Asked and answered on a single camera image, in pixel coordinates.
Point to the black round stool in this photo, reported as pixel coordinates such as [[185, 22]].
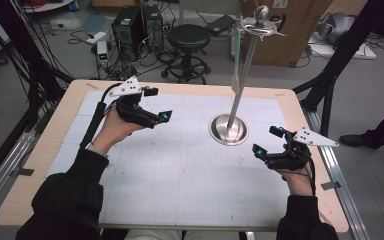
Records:
[[188, 38]]

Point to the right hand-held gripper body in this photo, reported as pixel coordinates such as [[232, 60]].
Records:
[[288, 158]]

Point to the aluminium rail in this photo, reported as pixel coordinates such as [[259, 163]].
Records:
[[338, 176], [3, 170]]

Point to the person's right hand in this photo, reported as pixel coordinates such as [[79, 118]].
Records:
[[298, 183]]

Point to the grey tape piece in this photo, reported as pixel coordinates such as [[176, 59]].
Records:
[[23, 172], [330, 185]]

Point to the white device with green display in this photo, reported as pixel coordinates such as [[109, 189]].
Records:
[[102, 53]]

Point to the narrow black computer tower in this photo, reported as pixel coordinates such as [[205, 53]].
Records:
[[154, 26]]

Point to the metal utensil stand with hooks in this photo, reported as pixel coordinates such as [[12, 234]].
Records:
[[243, 80]]

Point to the white power strip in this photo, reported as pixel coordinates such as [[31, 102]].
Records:
[[96, 37]]

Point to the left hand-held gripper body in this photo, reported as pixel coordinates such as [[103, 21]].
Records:
[[131, 108]]

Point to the black flat device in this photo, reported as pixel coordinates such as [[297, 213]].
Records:
[[219, 25]]

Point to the white grid mat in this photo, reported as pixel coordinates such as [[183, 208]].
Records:
[[193, 180]]

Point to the brown cardboard box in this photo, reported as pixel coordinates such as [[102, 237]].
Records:
[[296, 36]]

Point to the grey bag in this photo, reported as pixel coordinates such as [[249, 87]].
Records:
[[335, 26]]

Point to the person's left hand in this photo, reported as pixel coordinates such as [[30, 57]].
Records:
[[113, 133]]

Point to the large black computer tower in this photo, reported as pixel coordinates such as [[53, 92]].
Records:
[[128, 30]]

